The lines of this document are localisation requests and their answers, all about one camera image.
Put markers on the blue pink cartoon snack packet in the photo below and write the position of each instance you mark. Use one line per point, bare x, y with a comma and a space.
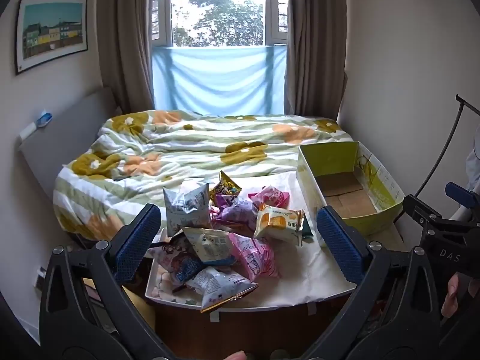
180, 264

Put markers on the framed wall picture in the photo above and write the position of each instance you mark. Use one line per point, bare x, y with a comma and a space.
50, 32

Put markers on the light blue cloth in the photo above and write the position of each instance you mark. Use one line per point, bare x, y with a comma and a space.
217, 78

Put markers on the window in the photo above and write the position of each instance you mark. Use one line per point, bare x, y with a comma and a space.
217, 7

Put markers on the large pink snack packet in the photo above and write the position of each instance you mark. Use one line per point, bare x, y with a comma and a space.
255, 258

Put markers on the large white blue snack packet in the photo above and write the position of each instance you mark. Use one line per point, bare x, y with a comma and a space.
187, 206

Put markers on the floral striped blanket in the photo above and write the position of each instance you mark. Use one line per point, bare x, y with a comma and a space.
206, 146

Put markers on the person's right hand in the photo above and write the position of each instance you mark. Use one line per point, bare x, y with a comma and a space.
455, 296

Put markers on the small pink snack packet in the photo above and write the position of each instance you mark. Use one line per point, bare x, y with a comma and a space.
270, 197

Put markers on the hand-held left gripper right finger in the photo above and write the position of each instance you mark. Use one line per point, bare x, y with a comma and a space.
339, 247

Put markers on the brown curtain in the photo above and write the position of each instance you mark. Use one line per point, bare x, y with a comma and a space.
315, 45
125, 37

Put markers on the white blue gold-edged snack packet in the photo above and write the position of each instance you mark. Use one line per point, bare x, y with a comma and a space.
221, 285

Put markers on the pale grey cloth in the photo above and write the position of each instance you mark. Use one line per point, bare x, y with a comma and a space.
474, 165

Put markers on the black curved rod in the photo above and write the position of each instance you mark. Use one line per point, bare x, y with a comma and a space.
461, 108

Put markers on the cream orange bread packet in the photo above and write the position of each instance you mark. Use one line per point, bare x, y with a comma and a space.
279, 225

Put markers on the small white box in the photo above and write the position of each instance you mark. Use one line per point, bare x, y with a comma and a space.
28, 132

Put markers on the grey headboard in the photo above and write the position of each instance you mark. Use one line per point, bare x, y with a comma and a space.
67, 138

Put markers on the purple snack packet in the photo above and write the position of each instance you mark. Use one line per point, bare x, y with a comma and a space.
236, 213

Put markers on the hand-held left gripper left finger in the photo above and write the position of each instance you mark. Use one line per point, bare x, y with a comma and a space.
137, 240

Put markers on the yellow black snack packet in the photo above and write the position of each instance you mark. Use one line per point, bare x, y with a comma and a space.
225, 187

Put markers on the dark green snack packet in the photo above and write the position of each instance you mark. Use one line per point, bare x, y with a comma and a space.
307, 229

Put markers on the green cardboard box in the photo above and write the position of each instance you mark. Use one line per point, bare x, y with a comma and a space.
337, 157

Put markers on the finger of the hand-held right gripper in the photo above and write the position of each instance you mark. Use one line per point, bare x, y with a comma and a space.
459, 194
418, 206

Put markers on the blue white tube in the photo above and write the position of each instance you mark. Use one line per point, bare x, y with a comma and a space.
44, 119

